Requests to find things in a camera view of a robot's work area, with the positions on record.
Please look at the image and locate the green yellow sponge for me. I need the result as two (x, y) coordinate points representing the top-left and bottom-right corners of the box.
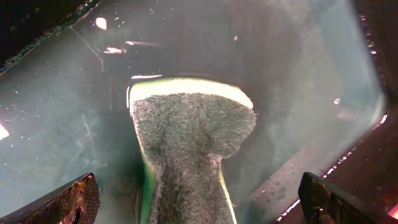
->
(129, 78), (256, 224)

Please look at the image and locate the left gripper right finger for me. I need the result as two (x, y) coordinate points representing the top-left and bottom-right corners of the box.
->
(298, 172), (397, 224)

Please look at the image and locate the black water tray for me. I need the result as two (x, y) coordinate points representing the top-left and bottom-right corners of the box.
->
(1, 0), (386, 223)

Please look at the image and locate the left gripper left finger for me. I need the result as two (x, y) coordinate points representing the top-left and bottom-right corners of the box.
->
(1, 173), (100, 224)

